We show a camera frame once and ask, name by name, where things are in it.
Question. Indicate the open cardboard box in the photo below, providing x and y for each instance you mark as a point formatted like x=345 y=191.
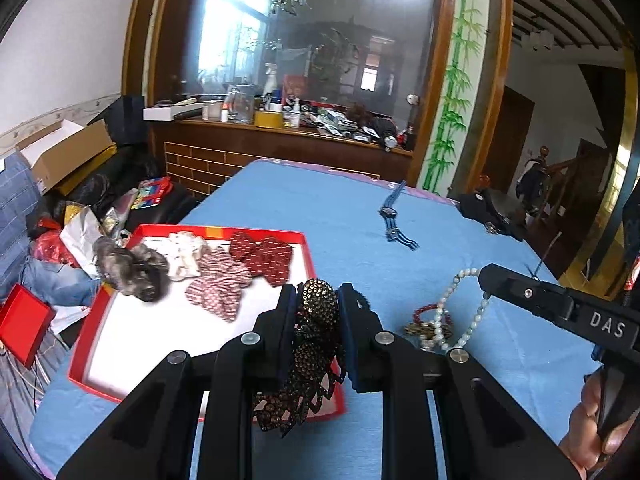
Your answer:
x=75 y=155

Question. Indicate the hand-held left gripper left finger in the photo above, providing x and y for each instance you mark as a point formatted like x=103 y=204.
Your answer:
x=285 y=340

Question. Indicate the flat white box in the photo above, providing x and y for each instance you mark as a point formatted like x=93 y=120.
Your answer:
x=165 y=112

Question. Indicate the white spotted scrunchie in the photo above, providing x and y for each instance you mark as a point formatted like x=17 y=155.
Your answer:
x=182 y=255

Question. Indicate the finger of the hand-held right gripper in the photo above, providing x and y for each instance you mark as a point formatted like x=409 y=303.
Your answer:
x=525 y=292

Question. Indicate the grey fluffy scrunchie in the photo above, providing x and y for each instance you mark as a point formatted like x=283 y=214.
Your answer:
x=130 y=265

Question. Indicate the black pouch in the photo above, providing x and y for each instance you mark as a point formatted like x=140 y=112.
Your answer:
x=482 y=210

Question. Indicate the brown wooden cabinet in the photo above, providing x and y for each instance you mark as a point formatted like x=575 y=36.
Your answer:
x=280 y=147

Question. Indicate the green bamboo wall sticker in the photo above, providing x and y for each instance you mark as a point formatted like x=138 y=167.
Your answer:
x=457 y=85

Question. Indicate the red plastic bag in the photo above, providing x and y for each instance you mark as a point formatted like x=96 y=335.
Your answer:
x=47 y=250

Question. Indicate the wood-framed glass partition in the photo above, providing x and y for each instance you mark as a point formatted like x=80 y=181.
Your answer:
x=325 y=10

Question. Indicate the small white bottle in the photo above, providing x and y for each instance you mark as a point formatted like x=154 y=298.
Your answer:
x=295 y=115

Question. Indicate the person's right hand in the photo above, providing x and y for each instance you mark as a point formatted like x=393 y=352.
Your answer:
x=582 y=440

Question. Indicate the pink striped scrunchie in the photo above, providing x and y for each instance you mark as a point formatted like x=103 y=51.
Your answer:
x=220 y=285

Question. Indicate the wooden stair railing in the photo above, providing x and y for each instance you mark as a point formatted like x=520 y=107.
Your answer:
x=575 y=185

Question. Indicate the blue denim cloth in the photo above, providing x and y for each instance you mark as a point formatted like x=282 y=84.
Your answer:
x=55 y=285

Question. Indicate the brown wooden door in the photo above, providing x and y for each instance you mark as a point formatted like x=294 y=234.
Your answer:
x=515 y=135

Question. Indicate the black sofa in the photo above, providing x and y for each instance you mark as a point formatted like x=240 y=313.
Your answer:
x=135 y=160

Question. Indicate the crinkled silver bag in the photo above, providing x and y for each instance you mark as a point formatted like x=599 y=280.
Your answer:
x=82 y=235

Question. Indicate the small red box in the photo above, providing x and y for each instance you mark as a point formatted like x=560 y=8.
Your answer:
x=22 y=322

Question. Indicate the clear glass pitcher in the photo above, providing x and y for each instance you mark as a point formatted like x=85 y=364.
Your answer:
x=242 y=107

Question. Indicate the blue table cloth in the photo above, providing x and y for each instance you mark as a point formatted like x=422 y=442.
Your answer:
x=350 y=210

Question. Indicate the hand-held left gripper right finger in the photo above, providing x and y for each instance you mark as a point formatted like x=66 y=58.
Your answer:
x=347 y=340

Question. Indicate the black rhinestone hair clip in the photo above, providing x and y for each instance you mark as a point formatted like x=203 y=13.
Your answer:
x=315 y=305

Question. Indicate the blue checked cloth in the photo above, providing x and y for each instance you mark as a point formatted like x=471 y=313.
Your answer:
x=20 y=200

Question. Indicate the red shallow box white inside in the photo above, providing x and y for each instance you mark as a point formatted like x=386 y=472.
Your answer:
x=150 y=320

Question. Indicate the white spray bottle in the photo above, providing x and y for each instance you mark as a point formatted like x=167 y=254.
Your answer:
x=270 y=85

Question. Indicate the colourful book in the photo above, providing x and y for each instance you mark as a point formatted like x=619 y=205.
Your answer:
x=152 y=192

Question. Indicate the dark red patterned scrunchie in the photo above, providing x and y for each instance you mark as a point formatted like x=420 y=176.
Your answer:
x=265 y=257

